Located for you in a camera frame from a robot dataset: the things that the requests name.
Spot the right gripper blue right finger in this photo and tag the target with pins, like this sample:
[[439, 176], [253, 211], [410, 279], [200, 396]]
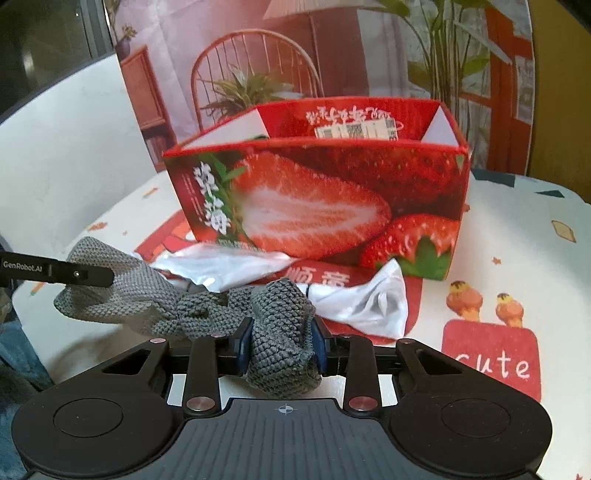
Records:
[[360, 362]]

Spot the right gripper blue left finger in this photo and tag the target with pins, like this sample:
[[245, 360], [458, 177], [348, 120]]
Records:
[[206, 360]]

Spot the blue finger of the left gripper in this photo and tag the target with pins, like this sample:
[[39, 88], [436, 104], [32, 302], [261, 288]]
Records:
[[85, 275]]

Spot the white cloth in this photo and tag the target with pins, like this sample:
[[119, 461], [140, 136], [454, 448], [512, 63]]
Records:
[[370, 302]]

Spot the grey knitted cloth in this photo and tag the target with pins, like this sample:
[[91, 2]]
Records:
[[283, 362]]

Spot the red strawberry cardboard box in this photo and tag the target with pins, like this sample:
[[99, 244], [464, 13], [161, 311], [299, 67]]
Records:
[[357, 181]]

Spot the printed living room backdrop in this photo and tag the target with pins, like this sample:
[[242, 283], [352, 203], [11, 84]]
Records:
[[188, 64]]

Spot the white marble board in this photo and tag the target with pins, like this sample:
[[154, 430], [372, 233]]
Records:
[[68, 156]]

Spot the patterned white tablecloth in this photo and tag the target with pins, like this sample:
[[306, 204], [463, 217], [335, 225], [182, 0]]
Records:
[[531, 241]]

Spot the wooden wall panel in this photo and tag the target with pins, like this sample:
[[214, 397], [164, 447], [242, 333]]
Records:
[[561, 135]]

